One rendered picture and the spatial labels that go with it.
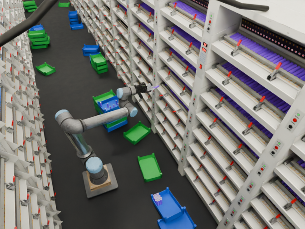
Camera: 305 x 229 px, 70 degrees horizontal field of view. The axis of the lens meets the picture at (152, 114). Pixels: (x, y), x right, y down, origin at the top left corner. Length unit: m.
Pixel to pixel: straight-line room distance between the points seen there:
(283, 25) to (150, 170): 1.94
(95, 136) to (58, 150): 0.46
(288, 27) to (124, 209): 1.98
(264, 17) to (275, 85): 0.32
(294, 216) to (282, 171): 0.26
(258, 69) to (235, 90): 0.22
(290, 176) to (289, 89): 0.46
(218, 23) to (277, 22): 0.40
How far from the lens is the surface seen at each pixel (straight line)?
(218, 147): 1.83
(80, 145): 2.10
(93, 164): 2.19
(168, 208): 2.29
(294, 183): 1.36
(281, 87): 1.19
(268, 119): 1.30
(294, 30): 1.10
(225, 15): 1.45
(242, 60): 1.33
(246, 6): 1.13
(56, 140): 3.03
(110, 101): 2.89
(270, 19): 1.17
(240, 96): 1.39
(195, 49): 1.73
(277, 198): 1.52
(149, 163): 2.59
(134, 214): 2.32
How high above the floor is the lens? 2.15
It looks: 43 degrees down
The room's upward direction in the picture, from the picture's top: 2 degrees clockwise
